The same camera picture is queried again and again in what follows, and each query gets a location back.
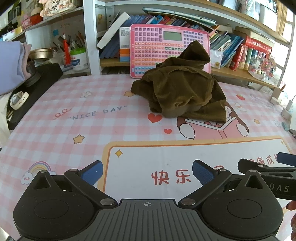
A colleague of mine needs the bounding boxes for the pink checked table mat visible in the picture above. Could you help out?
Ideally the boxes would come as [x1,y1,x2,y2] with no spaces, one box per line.
[0,74,296,232]

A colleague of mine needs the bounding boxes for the row of light blue books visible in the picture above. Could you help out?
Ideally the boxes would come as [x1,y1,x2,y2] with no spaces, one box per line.
[209,30,244,69]

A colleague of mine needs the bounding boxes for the white pen jar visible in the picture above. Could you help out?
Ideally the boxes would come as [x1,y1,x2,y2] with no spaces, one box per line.
[70,47,89,71]

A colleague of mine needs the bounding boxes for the dark round tin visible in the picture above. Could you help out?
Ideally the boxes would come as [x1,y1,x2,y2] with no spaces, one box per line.
[24,58,40,87]

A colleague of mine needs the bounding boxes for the white charger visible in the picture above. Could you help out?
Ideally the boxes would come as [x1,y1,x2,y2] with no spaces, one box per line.
[281,95,295,121]

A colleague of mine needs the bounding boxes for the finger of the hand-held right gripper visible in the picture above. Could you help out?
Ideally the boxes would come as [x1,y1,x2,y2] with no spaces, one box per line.
[277,152,296,165]
[238,158,296,179]

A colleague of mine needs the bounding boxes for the brown velvet pants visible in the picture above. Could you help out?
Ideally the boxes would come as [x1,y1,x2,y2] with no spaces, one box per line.
[131,40,227,124]

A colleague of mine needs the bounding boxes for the orange white box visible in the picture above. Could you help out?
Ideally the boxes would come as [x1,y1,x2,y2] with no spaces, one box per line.
[119,27,131,62]

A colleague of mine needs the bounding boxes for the black case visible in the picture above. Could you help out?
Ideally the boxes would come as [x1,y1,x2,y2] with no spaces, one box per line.
[7,62,64,130]

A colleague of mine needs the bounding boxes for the red tassel pen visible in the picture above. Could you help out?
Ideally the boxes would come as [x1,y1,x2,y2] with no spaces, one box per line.
[63,35,71,65]

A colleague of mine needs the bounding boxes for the bunch of pens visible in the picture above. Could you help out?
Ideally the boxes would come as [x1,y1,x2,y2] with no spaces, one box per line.
[52,31,86,50]

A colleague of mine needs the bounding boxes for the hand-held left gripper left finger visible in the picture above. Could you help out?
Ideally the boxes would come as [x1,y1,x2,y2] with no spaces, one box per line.
[30,160,118,208]

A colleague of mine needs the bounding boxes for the white wristwatch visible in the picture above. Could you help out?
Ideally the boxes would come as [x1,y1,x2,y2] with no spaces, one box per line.
[10,91,29,110]

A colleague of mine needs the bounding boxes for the pink toy keyboard tablet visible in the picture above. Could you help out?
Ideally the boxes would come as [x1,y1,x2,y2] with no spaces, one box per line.
[129,24,211,79]

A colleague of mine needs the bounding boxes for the candy bouquet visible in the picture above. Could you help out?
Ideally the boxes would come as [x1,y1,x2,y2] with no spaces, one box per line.
[248,50,277,80]

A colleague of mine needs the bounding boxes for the person's right hand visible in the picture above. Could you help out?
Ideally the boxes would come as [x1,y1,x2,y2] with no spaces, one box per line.
[285,201,296,234]

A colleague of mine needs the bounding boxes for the golden metal bowl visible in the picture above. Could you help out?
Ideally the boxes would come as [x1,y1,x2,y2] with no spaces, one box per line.
[29,48,53,62]

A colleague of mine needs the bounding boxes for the row of dark blue books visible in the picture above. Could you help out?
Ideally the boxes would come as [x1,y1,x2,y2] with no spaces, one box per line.
[99,14,208,59]

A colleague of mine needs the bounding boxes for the cardboard piece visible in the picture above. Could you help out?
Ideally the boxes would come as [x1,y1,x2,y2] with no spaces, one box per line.
[270,85,285,105]

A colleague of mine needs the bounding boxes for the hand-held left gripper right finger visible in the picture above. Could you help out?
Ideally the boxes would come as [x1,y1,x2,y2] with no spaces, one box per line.
[178,159,269,208]

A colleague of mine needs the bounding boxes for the row of red books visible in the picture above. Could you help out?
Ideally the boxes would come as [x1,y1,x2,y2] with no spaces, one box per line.
[230,36,273,71]

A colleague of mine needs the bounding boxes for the white square box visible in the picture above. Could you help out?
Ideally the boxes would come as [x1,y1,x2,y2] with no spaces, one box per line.
[209,50,224,69]

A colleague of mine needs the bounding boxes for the floral plush cushion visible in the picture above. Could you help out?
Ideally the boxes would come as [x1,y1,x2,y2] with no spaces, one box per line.
[38,0,77,17]

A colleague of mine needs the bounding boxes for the teal laptop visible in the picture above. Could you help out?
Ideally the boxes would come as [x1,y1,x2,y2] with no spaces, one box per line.
[142,7,216,26]

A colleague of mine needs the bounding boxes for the lavender cloth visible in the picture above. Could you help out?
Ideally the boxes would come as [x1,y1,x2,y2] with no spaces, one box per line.
[0,41,31,96]

